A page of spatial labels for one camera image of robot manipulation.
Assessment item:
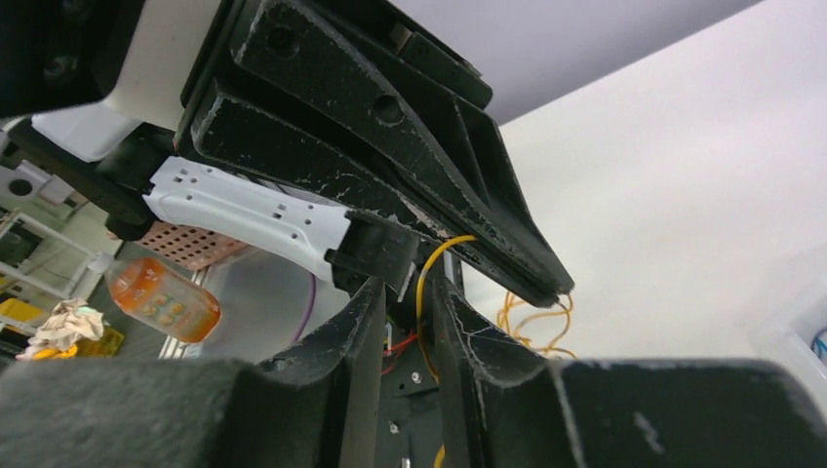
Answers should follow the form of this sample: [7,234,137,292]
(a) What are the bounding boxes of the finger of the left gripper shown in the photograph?
[232,1,574,302]

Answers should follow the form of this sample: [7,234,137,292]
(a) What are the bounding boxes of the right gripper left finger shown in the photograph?
[1,279,386,467]

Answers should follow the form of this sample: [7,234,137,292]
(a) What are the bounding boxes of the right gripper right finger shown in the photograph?
[431,280,826,467]

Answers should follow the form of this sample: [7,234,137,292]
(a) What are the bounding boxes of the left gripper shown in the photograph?
[174,0,557,309]

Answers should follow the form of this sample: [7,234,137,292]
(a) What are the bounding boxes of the wire bundle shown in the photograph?
[414,235,577,468]

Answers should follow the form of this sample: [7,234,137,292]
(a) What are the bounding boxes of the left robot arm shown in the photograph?
[1,1,574,307]

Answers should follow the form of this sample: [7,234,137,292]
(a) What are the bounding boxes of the pink perforated basket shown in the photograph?
[138,221,248,271]

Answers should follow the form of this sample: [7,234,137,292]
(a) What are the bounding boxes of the orange plastic bottle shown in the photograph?
[87,253,221,343]

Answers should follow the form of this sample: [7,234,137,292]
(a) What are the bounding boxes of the crumpled cloth rag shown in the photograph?
[16,298,105,361]

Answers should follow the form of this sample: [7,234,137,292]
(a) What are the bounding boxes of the clear plastic bin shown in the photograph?
[750,279,826,411]

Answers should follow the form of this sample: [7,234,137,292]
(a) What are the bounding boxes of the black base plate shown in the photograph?
[374,318,443,468]

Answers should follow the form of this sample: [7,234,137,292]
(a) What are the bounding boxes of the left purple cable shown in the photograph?
[289,273,319,347]

